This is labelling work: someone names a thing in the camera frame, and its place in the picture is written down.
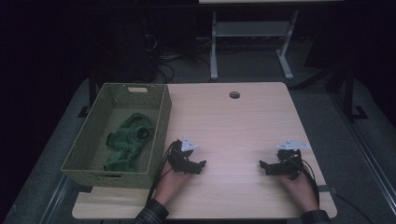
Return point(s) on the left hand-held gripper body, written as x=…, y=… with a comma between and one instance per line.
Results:
x=177, y=158

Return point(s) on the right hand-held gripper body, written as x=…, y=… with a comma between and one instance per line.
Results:
x=291, y=165

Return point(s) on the green fleece pet garment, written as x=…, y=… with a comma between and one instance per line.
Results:
x=129, y=140

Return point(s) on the green woven basket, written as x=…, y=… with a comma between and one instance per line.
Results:
x=93, y=146

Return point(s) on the person's left hand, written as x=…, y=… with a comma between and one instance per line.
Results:
x=169, y=186

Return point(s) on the person's right hand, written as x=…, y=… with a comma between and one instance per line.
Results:
x=303, y=193

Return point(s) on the grey table edge clip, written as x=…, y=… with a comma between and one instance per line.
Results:
x=327, y=189

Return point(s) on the black stand leg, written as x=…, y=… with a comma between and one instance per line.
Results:
x=349, y=99
x=92, y=93

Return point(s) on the white metal stand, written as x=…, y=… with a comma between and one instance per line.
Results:
x=252, y=28

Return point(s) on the metal floor rail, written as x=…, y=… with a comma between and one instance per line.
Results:
x=54, y=199
x=370, y=155

